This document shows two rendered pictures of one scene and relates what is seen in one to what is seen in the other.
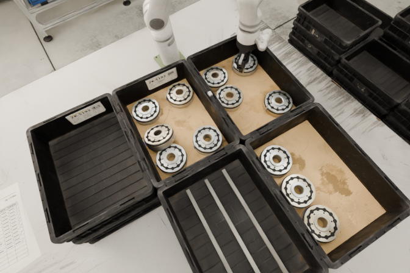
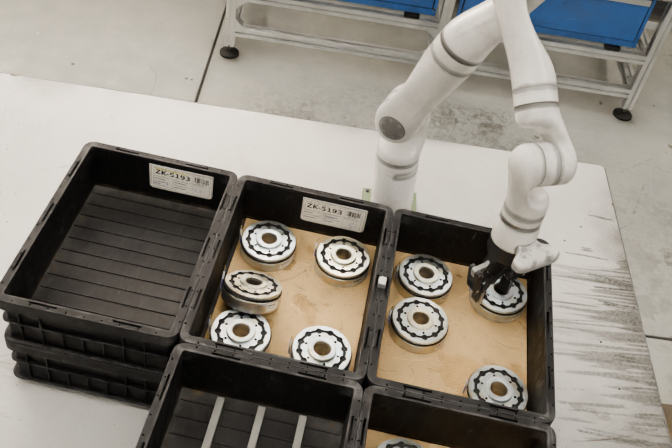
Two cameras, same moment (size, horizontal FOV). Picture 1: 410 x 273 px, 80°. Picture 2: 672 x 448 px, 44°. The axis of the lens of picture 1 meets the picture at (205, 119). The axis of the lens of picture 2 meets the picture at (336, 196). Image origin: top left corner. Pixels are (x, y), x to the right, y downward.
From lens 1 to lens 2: 0.67 m
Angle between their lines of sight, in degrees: 25
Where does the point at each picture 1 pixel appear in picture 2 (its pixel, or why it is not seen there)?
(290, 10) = not seen: outside the picture
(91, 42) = (297, 109)
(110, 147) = (170, 255)
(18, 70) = (134, 72)
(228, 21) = (558, 223)
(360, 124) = not seen: outside the picture
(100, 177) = (117, 283)
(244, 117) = (417, 374)
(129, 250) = (54, 433)
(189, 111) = (333, 297)
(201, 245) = not seen: outside the picture
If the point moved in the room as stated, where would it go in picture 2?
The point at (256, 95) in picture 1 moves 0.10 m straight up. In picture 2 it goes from (472, 358) to (487, 324)
